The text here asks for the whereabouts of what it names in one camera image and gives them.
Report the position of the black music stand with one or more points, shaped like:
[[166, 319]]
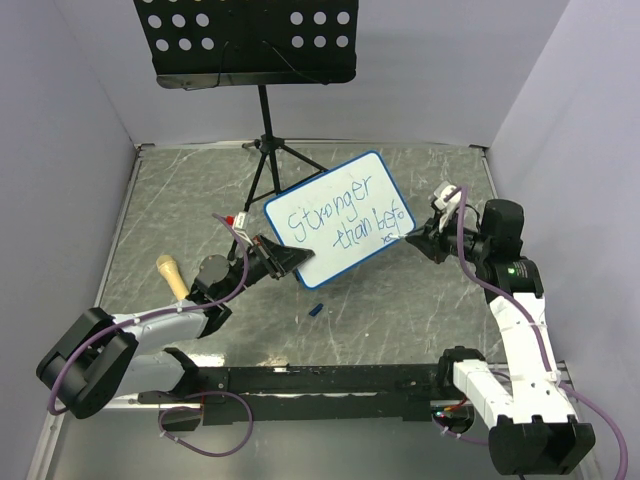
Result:
[[200, 45]]

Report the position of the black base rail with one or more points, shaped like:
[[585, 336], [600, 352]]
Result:
[[410, 392]]

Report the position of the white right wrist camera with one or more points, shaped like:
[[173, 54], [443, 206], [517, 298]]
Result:
[[446, 200]]

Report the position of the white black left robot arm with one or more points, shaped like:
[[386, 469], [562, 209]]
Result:
[[104, 356]]

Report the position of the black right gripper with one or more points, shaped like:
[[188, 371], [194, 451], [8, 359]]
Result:
[[431, 243]]

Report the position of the blue marker cap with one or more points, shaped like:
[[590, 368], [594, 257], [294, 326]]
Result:
[[316, 310]]

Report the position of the wooden mallet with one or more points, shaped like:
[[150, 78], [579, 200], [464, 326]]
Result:
[[169, 270]]

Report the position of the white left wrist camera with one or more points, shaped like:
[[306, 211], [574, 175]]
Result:
[[239, 224]]

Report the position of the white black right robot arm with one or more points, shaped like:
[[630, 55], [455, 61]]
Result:
[[533, 427]]

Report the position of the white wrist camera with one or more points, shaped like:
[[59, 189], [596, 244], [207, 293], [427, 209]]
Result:
[[446, 200], [239, 224]]

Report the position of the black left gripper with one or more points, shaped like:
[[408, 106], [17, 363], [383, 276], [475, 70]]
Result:
[[281, 258]]

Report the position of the blue framed whiteboard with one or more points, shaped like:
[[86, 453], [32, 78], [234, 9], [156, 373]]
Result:
[[342, 215]]

